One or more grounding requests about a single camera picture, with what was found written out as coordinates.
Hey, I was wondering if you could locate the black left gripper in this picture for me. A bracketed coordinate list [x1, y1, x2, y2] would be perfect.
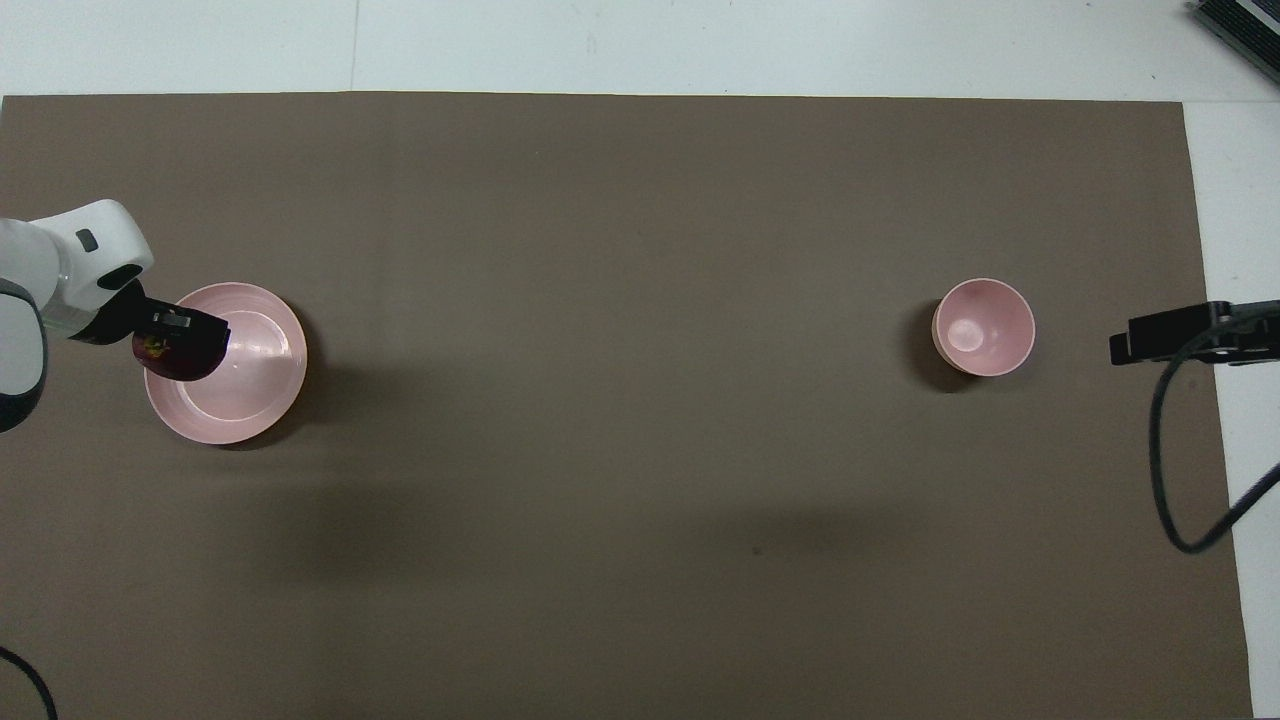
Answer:
[70, 279, 231, 355]

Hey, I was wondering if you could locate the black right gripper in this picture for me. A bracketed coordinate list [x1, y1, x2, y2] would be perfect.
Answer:
[1109, 297, 1280, 367]

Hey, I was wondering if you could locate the red apple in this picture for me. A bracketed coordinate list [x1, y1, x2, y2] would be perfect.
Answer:
[132, 334, 227, 384]

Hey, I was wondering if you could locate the pink plate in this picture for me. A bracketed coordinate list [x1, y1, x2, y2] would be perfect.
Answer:
[144, 282, 309, 446]

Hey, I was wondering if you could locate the pink bowl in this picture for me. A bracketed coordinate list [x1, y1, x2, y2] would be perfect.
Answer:
[932, 278, 1036, 378]

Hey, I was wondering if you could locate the grey ribbed device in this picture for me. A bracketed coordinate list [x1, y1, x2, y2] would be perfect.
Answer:
[1190, 0, 1280, 86]

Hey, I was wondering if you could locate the brown table mat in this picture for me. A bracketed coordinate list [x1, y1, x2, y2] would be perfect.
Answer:
[0, 92, 1256, 720]

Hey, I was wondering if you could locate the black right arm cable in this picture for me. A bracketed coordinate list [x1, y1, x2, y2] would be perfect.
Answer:
[1148, 305, 1280, 554]

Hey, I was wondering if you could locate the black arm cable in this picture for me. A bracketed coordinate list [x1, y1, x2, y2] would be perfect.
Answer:
[1148, 305, 1280, 554]
[0, 645, 58, 720]

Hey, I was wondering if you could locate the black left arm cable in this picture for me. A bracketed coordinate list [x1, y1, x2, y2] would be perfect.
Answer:
[0, 645, 58, 720]

